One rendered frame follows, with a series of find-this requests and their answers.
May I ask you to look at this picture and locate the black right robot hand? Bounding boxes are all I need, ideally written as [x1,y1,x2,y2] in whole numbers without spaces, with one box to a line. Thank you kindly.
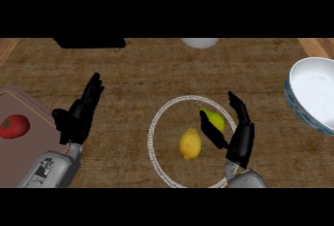
[198,90,256,170]

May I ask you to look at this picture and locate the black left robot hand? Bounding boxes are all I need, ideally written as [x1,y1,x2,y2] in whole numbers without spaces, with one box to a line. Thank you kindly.
[51,72,107,146]

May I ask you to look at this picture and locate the yellow lemon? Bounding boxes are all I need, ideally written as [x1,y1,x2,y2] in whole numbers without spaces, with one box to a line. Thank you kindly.
[179,126,204,161]

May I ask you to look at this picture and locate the round brown placemat white rim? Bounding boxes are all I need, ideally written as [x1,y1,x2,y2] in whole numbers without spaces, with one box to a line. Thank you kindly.
[147,94,241,189]

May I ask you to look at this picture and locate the white bowl blue pattern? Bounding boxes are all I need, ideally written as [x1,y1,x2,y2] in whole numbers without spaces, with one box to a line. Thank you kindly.
[284,56,334,137]

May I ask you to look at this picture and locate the yellow-green pear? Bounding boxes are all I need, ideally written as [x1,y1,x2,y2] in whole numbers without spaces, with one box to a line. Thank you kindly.
[197,106,228,134]

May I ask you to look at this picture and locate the red tomato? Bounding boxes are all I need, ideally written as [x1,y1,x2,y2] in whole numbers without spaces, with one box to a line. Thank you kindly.
[0,114,31,140]

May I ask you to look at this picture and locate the brown cutting board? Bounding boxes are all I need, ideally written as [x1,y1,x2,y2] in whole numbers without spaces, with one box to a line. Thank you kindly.
[0,85,71,189]

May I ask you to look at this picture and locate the black appliance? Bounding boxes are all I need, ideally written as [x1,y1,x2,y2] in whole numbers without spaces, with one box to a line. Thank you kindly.
[52,38,129,49]

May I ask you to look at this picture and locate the white round object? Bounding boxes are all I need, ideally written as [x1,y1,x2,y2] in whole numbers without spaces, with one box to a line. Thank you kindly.
[181,38,219,49]

